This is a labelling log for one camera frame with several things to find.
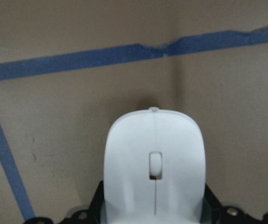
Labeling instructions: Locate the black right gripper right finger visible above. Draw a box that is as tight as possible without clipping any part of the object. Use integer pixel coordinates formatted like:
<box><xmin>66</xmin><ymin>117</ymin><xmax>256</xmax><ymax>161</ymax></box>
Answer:
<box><xmin>200</xmin><ymin>185</ymin><xmax>268</xmax><ymax>224</ymax></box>

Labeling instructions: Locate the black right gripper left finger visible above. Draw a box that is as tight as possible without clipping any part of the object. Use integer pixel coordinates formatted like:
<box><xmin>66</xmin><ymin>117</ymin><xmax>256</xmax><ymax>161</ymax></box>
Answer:
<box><xmin>25</xmin><ymin>181</ymin><xmax>105</xmax><ymax>224</ymax></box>

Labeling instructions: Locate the white computer mouse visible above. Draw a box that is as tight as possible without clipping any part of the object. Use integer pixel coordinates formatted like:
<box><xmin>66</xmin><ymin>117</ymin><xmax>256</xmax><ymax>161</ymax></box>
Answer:
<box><xmin>103</xmin><ymin>107</ymin><xmax>206</xmax><ymax>224</ymax></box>

